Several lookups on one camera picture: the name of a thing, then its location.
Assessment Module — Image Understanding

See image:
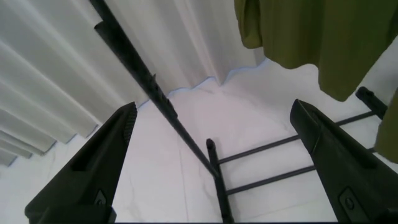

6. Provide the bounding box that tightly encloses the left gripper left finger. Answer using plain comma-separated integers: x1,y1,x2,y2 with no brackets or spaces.
24,101,138,222

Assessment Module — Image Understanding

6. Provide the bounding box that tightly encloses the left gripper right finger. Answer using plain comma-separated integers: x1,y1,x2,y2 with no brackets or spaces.
289,99,398,222

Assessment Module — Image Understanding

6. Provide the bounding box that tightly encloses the green shirt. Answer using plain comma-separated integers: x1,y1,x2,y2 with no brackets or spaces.
233,0,398,165

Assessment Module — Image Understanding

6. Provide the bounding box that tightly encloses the black clothes rack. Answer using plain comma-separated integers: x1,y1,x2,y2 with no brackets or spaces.
88,0,389,223

